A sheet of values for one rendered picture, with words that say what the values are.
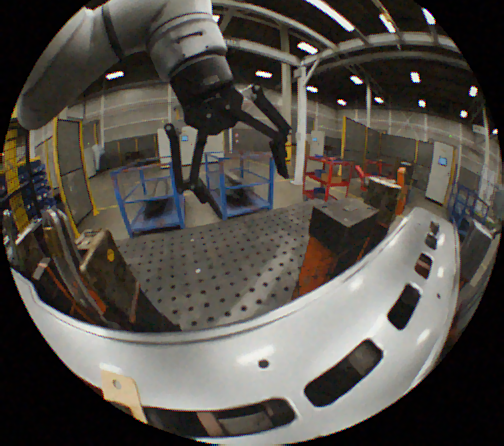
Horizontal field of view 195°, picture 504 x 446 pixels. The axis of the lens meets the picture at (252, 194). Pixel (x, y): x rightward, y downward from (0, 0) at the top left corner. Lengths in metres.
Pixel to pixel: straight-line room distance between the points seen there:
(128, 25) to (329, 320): 0.34
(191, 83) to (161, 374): 0.26
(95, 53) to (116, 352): 0.28
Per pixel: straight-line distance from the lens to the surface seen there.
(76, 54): 0.20
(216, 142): 7.96
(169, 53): 0.18
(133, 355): 0.16
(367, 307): 0.18
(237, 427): 0.16
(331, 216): 0.25
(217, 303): 0.50
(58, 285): 0.43
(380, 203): 0.49
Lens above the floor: 1.14
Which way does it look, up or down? 21 degrees down
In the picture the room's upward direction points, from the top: straight up
